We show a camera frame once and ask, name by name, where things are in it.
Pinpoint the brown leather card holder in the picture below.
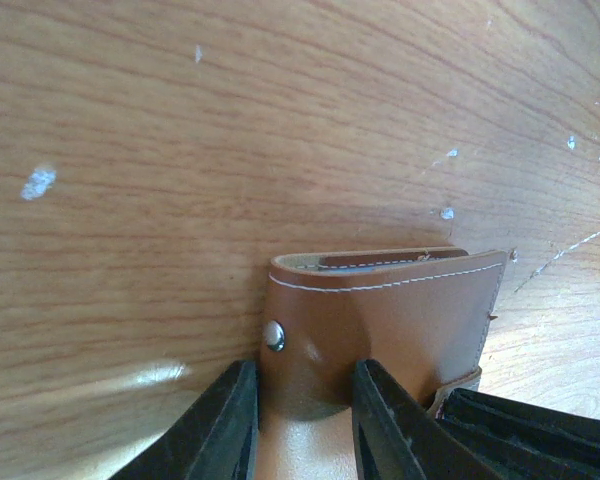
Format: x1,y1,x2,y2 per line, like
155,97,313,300
256,247,507,479

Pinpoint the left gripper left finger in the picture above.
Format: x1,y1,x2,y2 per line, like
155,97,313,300
113,360,259,479

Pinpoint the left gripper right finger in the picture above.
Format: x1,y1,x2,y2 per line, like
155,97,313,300
352,359,500,480

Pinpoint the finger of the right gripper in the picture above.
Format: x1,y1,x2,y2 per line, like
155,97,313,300
437,388,600,479

